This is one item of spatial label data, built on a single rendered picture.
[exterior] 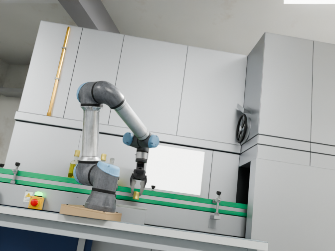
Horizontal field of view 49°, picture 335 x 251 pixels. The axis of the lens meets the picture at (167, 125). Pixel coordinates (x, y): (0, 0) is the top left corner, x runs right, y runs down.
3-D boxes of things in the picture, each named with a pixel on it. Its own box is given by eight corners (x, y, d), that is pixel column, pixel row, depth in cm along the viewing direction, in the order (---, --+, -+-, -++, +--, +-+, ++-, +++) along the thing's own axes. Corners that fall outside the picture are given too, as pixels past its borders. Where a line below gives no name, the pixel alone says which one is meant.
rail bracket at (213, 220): (215, 228, 233) (218, 192, 239) (221, 229, 217) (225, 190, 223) (208, 227, 233) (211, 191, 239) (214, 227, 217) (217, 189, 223)
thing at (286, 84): (331, 180, 270) (332, 69, 293) (362, 174, 234) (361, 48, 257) (239, 166, 265) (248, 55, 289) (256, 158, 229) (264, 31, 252)
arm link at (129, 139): (136, 131, 206) (149, 136, 214) (122, 131, 213) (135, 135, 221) (133, 145, 204) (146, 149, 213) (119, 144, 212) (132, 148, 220)
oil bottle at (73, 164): (74, 193, 237) (81, 161, 242) (73, 193, 231) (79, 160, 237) (65, 192, 236) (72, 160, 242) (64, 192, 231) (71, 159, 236)
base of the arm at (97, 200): (107, 212, 169) (112, 191, 171) (78, 206, 173) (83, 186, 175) (119, 212, 184) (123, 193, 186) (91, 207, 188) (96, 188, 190)
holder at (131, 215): (142, 224, 227) (144, 211, 230) (144, 224, 201) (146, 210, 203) (115, 220, 226) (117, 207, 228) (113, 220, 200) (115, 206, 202)
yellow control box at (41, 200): (42, 210, 214) (45, 197, 216) (39, 210, 207) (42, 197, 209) (30, 209, 214) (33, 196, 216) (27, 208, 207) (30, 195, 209)
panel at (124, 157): (201, 197, 256) (206, 150, 265) (202, 197, 254) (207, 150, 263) (72, 179, 250) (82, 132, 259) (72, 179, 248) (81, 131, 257)
